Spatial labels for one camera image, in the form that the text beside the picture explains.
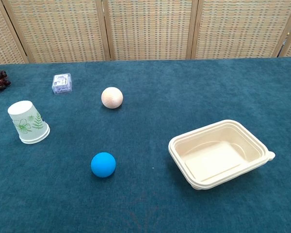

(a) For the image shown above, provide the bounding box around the beige wooden ball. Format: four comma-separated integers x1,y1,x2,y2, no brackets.
101,86,124,109

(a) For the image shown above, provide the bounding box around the blue ball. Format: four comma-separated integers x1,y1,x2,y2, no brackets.
90,152,117,178

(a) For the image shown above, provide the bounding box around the beige plastic food container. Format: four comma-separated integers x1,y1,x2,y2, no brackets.
168,150,275,191
168,119,276,187

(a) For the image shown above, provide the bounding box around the teal blue tablecloth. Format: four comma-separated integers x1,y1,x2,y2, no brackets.
0,56,291,233

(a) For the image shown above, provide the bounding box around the clear plastic pin box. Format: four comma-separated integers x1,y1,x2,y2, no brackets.
51,73,72,95

